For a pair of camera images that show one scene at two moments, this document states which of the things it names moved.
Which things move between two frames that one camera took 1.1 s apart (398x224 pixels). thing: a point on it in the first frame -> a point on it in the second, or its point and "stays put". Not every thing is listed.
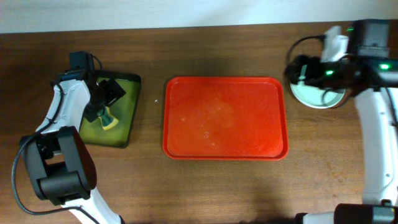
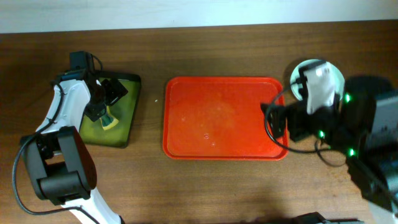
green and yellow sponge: (107, 120) stays put
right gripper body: (307, 68) -> (296, 116)
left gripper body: (101, 101) stays put
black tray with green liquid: (125, 110) stays put
